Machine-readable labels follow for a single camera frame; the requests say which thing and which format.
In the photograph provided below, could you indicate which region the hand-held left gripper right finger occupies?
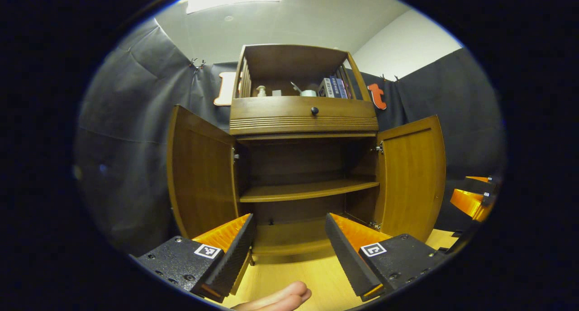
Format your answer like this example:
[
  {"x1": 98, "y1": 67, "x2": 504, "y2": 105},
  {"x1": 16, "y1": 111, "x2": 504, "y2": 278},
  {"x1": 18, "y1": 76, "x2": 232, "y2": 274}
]
[{"x1": 325, "y1": 212, "x2": 448, "y2": 302}]

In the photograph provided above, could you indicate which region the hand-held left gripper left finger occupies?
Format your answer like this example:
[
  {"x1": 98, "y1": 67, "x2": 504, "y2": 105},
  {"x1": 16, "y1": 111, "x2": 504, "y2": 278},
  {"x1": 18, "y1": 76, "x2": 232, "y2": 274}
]
[{"x1": 136, "y1": 213, "x2": 256, "y2": 303}]

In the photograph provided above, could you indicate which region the wooden shoe cabinet door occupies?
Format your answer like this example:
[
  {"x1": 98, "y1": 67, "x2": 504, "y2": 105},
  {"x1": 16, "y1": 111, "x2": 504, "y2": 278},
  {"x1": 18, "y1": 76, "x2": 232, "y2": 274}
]
[
  {"x1": 166, "y1": 104, "x2": 240, "y2": 239},
  {"x1": 375, "y1": 115, "x2": 446, "y2": 243}
]

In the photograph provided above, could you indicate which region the wooden inner shelf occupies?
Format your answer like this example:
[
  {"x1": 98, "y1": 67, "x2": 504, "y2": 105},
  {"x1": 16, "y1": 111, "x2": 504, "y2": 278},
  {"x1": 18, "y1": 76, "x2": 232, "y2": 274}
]
[{"x1": 240, "y1": 180, "x2": 380, "y2": 203}]

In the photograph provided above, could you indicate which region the wooden drawer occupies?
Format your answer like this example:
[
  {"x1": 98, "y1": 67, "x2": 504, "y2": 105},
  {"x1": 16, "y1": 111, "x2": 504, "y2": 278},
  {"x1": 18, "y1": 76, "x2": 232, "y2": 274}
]
[{"x1": 229, "y1": 96, "x2": 379, "y2": 136}]

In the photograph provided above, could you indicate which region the black backdrop cloth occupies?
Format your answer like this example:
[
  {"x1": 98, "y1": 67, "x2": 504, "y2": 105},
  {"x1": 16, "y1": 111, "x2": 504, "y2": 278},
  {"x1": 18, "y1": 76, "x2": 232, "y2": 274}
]
[{"x1": 75, "y1": 19, "x2": 507, "y2": 257}]

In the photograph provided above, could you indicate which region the white ceramic cup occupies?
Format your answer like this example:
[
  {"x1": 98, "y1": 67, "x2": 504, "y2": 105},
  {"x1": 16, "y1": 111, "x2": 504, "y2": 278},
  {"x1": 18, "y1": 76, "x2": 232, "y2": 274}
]
[{"x1": 291, "y1": 81, "x2": 318, "y2": 97}]

